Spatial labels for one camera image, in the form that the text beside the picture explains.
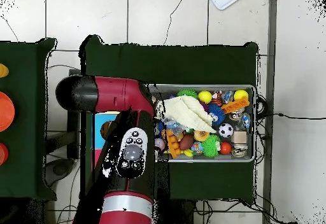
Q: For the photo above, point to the cream waffle cloth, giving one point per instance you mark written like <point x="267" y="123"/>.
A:
<point x="188" y="112"/>

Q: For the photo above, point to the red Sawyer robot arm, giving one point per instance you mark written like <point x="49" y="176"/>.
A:
<point x="117" y="94"/>

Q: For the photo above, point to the wooden box with three holes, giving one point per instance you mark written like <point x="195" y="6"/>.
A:
<point x="102" y="122"/>

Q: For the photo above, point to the silver mesh bin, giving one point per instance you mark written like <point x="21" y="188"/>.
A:
<point x="229" y="159"/>

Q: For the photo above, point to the green spiky ball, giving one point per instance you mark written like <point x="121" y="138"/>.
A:
<point x="211" y="145"/>
<point x="187" y="93"/>

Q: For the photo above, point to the toy burger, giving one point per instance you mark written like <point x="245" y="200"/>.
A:
<point x="201" y="135"/>

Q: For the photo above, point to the plain yellow ball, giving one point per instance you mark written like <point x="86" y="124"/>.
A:
<point x="205" y="96"/>

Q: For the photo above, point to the dark green table cloth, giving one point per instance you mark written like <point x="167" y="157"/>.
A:
<point x="165" y="63"/>

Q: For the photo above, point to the blue spiky ball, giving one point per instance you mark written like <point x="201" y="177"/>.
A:
<point x="216" y="114"/>

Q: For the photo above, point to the black and white soccer ball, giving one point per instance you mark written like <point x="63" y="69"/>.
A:
<point x="226" y="130"/>

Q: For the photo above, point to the plain orange ball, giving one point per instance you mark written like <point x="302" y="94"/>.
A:
<point x="225" y="148"/>

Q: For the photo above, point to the orange toy brick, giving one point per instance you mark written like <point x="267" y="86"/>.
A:
<point x="234" y="104"/>

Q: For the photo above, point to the wooden cube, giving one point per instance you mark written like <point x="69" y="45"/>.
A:
<point x="239" y="136"/>

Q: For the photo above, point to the yellow smiley ball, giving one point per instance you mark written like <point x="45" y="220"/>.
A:
<point x="240" y="95"/>

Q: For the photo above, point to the white tray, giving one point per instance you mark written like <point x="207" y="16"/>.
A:
<point x="224" y="2"/>

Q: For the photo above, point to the neighbouring green cloth table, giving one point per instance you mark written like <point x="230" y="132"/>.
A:
<point x="30" y="119"/>

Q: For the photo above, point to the orange plastic bowl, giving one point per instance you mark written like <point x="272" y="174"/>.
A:
<point x="6" y="112"/>

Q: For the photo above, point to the red plastic dish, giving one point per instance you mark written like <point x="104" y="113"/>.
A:
<point x="3" y="154"/>

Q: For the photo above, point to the yellow plastic toy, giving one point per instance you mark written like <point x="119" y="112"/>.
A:
<point x="3" y="70"/>

